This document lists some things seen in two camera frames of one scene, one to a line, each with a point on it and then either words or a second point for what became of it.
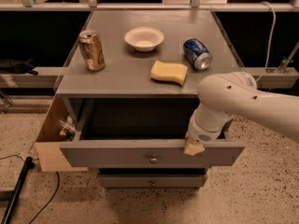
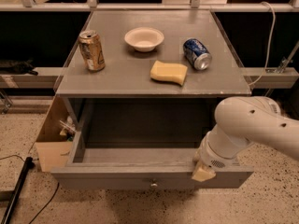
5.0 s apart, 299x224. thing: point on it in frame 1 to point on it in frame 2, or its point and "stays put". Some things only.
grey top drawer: (140, 133) to (124, 168)
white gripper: (199, 133) to (210, 160)
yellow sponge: (176, 73) stays put
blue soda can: (197, 54) stays put
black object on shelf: (18, 66) stays put
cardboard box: (49, 139) stays put
